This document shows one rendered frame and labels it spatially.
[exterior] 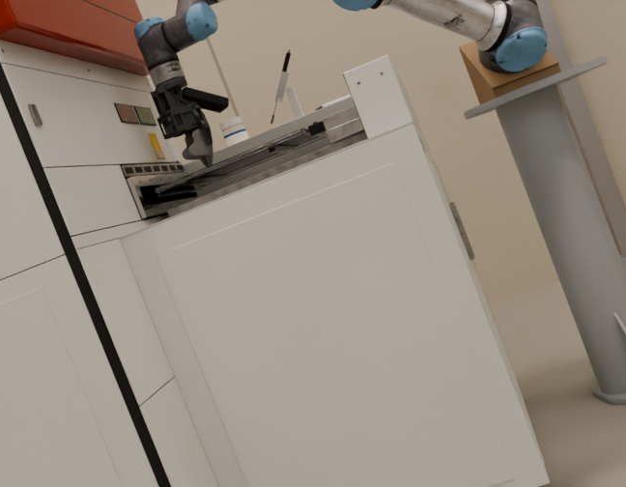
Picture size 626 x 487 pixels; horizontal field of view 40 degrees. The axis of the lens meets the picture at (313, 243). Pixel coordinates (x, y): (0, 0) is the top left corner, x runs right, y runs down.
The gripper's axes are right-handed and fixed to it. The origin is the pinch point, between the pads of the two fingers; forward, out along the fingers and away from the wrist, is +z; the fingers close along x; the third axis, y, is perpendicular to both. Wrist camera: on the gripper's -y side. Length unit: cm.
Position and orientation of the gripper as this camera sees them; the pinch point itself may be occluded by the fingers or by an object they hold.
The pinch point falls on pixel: (211, 162)
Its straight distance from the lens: 205.2
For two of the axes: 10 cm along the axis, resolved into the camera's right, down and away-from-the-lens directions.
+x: 5.7, -1.9, -8.0
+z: 3.7, 9.3, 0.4
